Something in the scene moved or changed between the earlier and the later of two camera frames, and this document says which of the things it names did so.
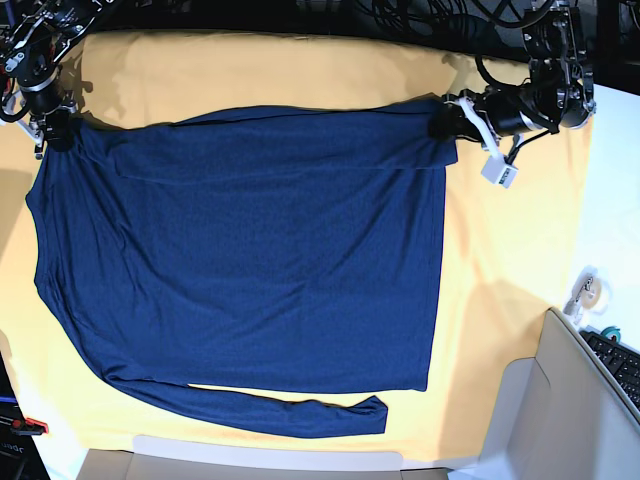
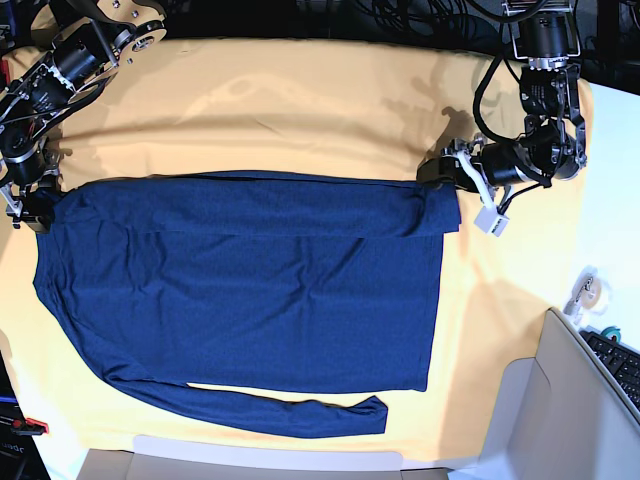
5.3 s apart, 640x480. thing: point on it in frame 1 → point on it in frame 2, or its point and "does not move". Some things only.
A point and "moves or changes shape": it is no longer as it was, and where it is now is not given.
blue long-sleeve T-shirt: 289,247 moves or changes shape
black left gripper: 58,130 → 38,208
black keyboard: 622,361 does not move
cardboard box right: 560,415 does not move
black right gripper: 458,115 → 446,169
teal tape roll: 612,331 does not move
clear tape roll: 591,292 does not move
